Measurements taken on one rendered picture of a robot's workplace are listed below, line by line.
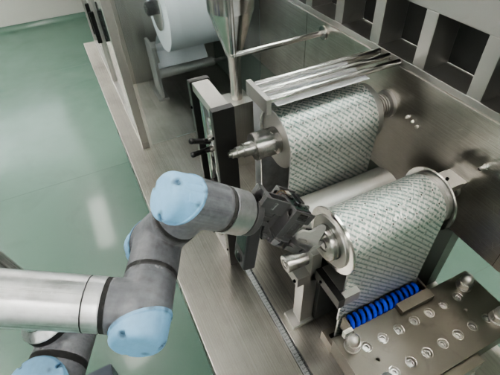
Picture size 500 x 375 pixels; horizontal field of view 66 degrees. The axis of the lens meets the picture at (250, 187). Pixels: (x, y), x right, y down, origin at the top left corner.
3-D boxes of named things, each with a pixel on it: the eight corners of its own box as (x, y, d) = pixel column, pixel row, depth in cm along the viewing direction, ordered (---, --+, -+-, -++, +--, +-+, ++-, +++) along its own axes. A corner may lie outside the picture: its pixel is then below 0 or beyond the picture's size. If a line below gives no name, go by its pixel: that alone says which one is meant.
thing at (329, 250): (323, 263, 80) (308, 230, 81) (331, 260, 81) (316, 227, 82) (338, 260, 73) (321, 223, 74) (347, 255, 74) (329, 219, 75)
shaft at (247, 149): (226, 156, 87) (225, 145, 85) (250, 149, 89) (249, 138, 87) (232, 164, 85) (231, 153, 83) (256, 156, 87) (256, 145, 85)
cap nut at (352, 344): (340, 341, 85) (342, 332, 82) (353, 335, 86) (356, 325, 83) (350, 357, 83) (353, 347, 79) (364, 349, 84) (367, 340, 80)
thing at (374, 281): (335, 318, 90) (347, 274, 77) (414, 279, 97) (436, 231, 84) (337, 320, 90) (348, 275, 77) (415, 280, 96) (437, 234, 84)
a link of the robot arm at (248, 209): (220, 242, 59) (201, 208, 64) (242, 245, 62) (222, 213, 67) (247, 206, 56) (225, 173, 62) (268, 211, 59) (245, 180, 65)
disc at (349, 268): (308, 237, 88) (313, 191, 78) (310, 236, 88) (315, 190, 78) (347, 289, 78) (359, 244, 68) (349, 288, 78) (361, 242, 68)
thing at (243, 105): (218, 152, 155) (199, 5, 116) (249, 143, 159) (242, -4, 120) (231, 173, 146) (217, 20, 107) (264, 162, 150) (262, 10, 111)
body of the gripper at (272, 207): (318, 218, 67) (271, 205, 59) (289, 252, 70) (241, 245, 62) (296, 190, 72) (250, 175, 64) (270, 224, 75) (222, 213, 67)
